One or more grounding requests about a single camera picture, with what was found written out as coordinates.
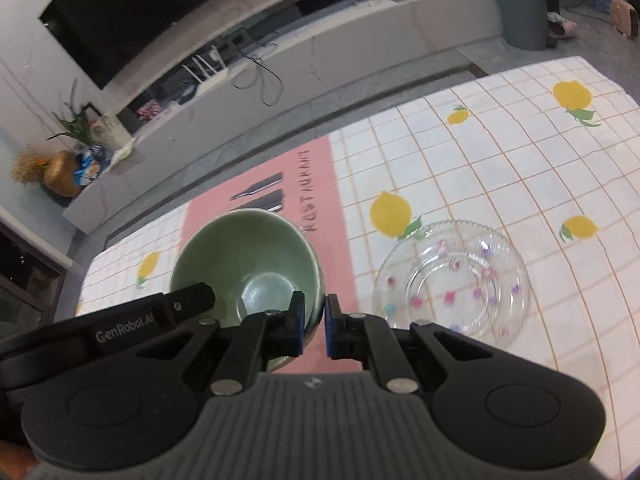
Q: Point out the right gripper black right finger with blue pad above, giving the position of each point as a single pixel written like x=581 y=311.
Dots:
x=368 y=339

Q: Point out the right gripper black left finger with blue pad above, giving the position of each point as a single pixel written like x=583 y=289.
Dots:
x=261 y=338

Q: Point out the green ceramic bowl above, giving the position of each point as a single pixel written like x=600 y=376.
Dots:
x=254 y=260

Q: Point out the clear glass plate with stickers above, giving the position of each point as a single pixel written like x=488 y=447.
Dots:
x=458 y=274

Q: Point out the dark shelf unit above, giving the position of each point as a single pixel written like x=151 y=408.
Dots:
x=32 y=275

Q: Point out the pink restaurant placemat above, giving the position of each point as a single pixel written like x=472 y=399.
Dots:
x=300 y=186

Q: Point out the golden vase with dried flowers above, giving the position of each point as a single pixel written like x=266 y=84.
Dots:
x=55 y=172

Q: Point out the green potted plant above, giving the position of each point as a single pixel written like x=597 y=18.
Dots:
x=76 y=120

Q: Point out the lemon checked tablecloth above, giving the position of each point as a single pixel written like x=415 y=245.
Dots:
x=546 y=154

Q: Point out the white wifi router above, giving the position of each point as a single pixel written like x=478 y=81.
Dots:
x=207 y=67

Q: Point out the black television screen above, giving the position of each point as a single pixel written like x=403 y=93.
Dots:
x=103 y=36

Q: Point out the grey cylindrical bin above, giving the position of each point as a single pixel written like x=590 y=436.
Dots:
x=525 y=23

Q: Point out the pink bag on floor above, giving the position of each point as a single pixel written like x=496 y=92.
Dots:
x=624 y=18

